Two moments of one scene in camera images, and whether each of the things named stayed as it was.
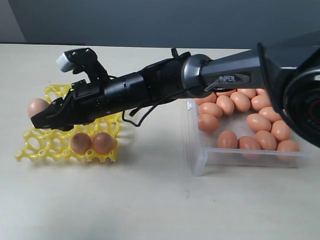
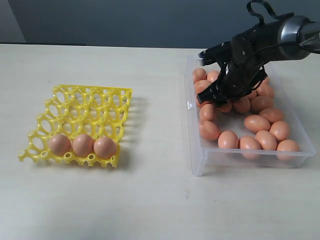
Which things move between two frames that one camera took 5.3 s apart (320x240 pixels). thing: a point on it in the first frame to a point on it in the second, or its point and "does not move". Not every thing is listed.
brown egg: [259, 101] does not move
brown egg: [227, 139] does not move
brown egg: [241, 102] does not move
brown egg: [36, 105] to [60, 144]
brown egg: [280, 130] does not move
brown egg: [207, 123] to [209, 130]
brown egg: [269, 112] does not move
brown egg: [266, 140] does not move
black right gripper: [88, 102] to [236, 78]
